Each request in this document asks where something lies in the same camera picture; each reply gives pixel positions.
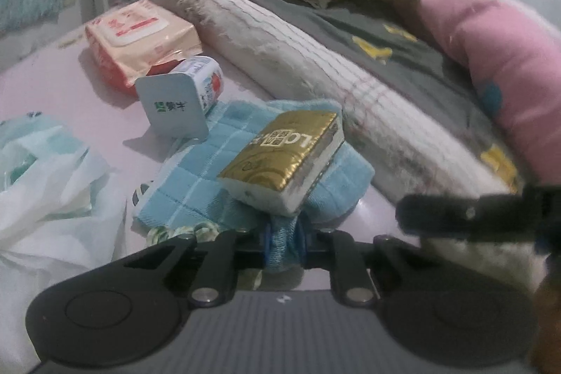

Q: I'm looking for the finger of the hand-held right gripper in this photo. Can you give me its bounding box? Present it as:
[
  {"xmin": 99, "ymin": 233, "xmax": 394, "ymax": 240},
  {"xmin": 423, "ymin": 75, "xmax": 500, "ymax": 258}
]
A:
[{"xmin": 394, "ymin": 181, "xmax": 561, "ymax": 254}]

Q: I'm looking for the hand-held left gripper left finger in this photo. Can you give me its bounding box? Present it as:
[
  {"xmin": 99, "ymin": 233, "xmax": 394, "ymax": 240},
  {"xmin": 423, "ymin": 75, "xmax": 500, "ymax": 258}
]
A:
[{"xmin": 123, "ymin": 223, "xmax": 270, "ymax": 307}]

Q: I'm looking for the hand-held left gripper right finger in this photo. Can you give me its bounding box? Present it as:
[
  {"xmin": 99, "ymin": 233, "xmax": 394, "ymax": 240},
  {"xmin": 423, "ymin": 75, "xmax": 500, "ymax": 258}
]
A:
[{"xmin": 296, "ymin": 225, "xmax": 439, "ymax": 307}]

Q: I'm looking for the gold tissue pack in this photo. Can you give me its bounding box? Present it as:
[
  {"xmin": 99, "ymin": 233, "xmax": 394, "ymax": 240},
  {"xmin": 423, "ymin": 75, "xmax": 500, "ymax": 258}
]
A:
[{"xmin": 218, "ymin": 110, "xmax": 345, "ymax": 217}]

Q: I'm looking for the light blue checked towel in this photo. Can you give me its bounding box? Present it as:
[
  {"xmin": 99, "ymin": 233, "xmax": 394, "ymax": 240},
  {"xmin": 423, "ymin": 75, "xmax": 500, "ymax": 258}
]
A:
[{"xmin": 134, "ymin": 98, "xmax": 375, "ymax": 274}]

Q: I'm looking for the green white scrunchie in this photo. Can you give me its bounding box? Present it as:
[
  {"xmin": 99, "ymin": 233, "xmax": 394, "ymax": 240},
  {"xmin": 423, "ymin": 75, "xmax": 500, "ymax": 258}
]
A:
[{"xmin": 147, "ymin": 222, "xmax": 220, "ymax": 246}]

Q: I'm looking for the white yogurt cup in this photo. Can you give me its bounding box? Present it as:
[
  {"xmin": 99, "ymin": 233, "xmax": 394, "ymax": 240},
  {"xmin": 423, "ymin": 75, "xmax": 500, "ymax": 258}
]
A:
[{"xmin": 135, "ymin": 55, "xmax": 224, "ymax": 138}]

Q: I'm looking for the white plastic bag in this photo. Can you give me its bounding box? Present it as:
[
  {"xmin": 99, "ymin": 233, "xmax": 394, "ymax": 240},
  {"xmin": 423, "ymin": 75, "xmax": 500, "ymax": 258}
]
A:
[{"xmin": 0, "ymin": 111, "xmax": 128, "ymax": 283}]

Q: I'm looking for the white black striped packet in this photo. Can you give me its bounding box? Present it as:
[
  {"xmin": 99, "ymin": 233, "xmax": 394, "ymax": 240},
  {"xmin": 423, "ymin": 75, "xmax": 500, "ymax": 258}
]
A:
[{"xmin": 131, "ymin": 180, "xmax": 157, "ymax": 218}]

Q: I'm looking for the pink plush pillow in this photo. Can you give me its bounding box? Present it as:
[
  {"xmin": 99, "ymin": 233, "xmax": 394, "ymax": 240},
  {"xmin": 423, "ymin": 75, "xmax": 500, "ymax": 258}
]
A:
[{"xmin": 416, "ymin": 0, "xmax": 561, "ymax": 191}]

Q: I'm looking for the grey quilt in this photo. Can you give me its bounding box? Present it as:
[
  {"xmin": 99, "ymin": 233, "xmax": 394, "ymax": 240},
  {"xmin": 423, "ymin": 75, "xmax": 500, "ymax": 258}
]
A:
[{"xmin": 149, "ymin": 0, "xmax": 527, "ymax": 191}]

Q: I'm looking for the pink wet wipes pack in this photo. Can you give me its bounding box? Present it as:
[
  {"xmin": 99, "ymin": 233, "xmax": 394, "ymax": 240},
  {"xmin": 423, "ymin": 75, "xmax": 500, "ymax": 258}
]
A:
[{"xmin": 85, "ymin": 0, "xmax": 203, "ymax": 98}]

